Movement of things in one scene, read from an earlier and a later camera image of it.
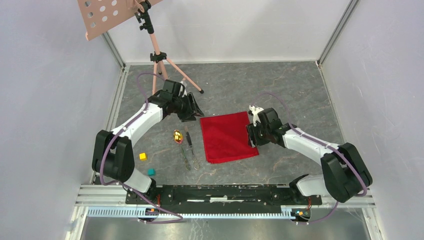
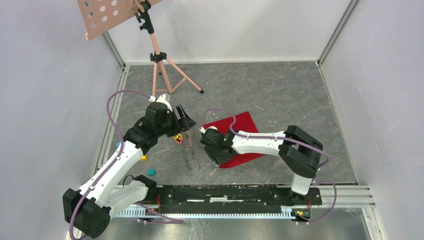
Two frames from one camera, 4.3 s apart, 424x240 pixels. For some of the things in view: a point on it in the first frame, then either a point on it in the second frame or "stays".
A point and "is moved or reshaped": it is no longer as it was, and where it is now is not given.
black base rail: [221, 199] stays
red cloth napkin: [226, 137] is moved or reshaped
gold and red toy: [178, 136] stays
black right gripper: [252, 134] → [216, 159]
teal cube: [151, 171] stays
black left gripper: [190, 100] → [185, 123]
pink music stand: [99, 16] stays
